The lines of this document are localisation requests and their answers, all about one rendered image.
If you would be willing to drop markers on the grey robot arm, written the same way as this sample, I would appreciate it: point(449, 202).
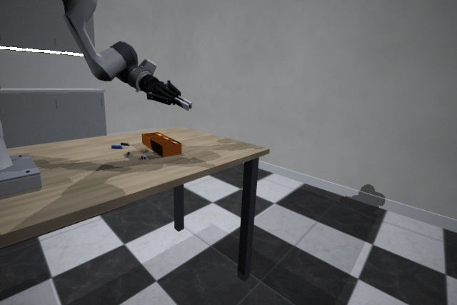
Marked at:
point(119, 60)

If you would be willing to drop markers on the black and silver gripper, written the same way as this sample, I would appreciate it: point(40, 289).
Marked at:
point(149, 84)

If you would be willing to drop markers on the orange three-compartment bin rack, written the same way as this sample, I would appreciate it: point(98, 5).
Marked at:
point(161, 144)

